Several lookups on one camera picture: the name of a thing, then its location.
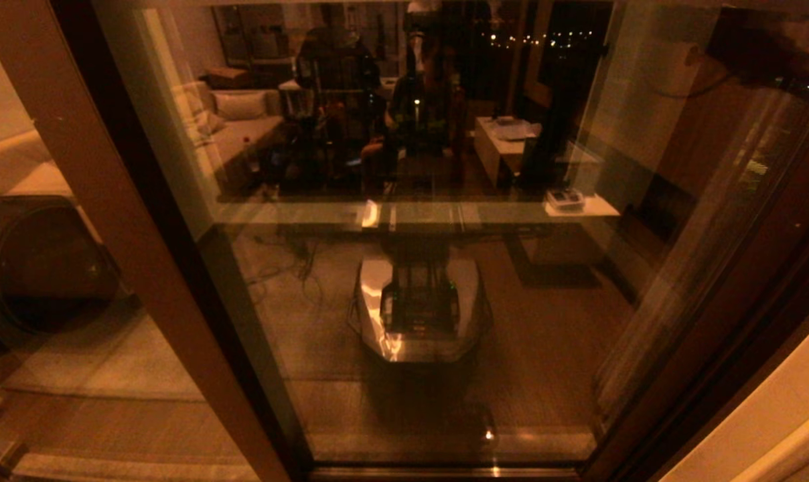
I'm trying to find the brown framed sliding glass door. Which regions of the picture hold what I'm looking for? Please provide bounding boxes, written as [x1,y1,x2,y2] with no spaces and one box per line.
[76,0,809,479]

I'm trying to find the metal floor door track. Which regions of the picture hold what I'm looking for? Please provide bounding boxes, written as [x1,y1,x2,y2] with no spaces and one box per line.
[307,462,583,482]

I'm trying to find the brown framed fixed glass panel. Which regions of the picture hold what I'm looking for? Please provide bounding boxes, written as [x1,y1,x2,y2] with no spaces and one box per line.
[0,0,311,482]

